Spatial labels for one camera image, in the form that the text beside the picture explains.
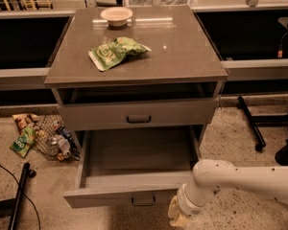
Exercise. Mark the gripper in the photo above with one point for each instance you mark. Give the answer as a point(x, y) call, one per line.
point(183, 203)

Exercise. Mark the grey drawer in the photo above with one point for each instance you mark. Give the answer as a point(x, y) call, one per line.
point(139, 167)
point(97, 116)

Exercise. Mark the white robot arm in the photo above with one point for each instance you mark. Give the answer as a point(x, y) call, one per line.
point(210, 177)

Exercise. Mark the grey drawer cabinet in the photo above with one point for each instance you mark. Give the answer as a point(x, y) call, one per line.
point(181, 65)

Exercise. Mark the plastic bottle in basket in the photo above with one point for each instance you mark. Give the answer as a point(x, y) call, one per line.
point(59, 142)

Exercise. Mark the black stand leg right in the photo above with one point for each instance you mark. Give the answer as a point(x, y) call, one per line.
point(256, 121)

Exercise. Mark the black stand leg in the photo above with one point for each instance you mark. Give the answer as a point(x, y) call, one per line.
point(256, 121)
point(11, 207)

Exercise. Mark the green snack bag on floor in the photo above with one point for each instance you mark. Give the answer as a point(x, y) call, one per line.
point(24, 142)

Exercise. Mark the black stand leg left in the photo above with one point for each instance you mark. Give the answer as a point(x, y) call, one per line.
point(11, 207)

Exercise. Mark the green chip bag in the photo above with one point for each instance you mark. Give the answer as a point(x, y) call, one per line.
point(113, 53)

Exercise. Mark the brown snack bag on floor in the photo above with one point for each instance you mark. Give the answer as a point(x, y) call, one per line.
point(25, 120)

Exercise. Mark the white paper bowl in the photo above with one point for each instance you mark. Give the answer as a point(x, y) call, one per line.
point(117, 16)

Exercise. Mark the wire mesh basket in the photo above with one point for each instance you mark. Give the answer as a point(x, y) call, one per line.
point(47, 127)

